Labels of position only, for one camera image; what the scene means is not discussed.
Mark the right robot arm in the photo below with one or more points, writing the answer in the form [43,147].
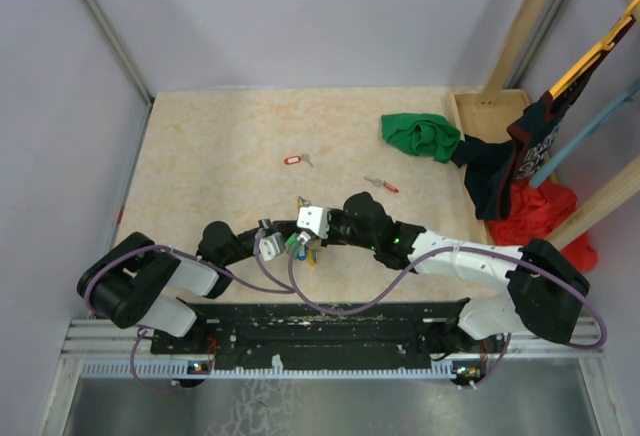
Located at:
[537,288]

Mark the grey corner wall post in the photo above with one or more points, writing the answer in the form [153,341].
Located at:
[117,46]

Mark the dark navy shirt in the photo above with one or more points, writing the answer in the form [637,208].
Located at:
[492,168]

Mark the key with red tag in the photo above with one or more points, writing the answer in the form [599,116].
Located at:
[297,159]

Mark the light blue hanger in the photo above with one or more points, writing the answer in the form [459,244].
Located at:
[603,116]

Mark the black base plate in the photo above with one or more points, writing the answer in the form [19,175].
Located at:
[390,336]

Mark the yellow hanger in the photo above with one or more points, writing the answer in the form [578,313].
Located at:
[599,50]

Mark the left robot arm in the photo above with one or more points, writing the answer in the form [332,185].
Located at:
[127,285]

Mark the key with red fob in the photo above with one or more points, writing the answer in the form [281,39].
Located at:
[382,184]

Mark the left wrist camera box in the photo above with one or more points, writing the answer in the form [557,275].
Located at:
[270,240]

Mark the green cloth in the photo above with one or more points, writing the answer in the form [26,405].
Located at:
[421,134]

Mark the large keyring with tagged keys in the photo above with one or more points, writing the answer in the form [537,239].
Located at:
[309,254]

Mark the aluminium rail frame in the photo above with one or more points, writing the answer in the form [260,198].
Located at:
[95,348]

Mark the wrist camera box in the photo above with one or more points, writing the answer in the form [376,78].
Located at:
[314,219]
[270,240]

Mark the red cloth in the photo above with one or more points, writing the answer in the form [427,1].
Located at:
[535,213]

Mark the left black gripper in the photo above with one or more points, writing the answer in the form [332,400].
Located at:
[287,227]

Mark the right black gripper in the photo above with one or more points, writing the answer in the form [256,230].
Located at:
[334,214]

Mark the wooden rack frame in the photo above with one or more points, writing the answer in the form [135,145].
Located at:
[487,113]

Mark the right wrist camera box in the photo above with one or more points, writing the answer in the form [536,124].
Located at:
[314,219]

